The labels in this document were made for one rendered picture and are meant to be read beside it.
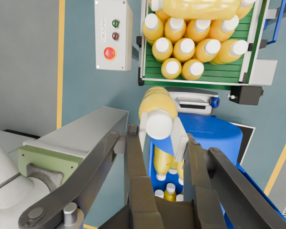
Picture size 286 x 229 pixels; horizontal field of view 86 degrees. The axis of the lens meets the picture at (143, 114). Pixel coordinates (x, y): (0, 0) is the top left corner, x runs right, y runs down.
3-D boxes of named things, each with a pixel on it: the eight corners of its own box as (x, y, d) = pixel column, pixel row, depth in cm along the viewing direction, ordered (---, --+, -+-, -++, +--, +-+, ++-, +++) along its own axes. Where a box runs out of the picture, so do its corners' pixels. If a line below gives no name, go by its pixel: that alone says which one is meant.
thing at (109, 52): (105, 59, 50) (103, 58, 48) (104, 47, 49) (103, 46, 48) (115, 59, 49) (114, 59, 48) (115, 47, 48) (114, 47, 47)
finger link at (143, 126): (141, 156, 16) (135, 155, 16) (144, 130, 23) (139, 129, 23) (146, 131, 15) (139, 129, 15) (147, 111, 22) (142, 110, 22)
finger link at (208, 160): (190, 153, 14) (223, 159, 14) (181, 131, 19) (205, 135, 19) (186, 166, 14) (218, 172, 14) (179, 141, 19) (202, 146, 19)
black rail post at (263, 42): (247, 51, 61) (258, 47, 53) (249, 43, 60) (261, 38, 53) (253, 51, 61) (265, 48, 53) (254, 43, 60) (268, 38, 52)
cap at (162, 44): (155, 53, 48) (155, 52, 47) (155, 39, 47) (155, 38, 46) (168, 52, 48) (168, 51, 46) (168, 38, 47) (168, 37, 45)
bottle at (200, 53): (203, 43, 62) (219, 30, 44) (209, 59, 63) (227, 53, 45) (186, 51, 64) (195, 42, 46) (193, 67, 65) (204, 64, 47)
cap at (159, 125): (176, 122, 23) (178, 127, 21) (157, 138, 24) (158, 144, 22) (159, 104, 23) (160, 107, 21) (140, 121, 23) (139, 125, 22)
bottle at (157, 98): (175, 100, 41) (192, 124, 23) (155, 117, 42) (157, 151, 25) (157, 80, 39) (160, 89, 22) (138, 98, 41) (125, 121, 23)
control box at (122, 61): (106, 70, 60) (95, 68, 51) (106, 12, 55) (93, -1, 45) (131, 71, 59) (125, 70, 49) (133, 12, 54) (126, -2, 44)
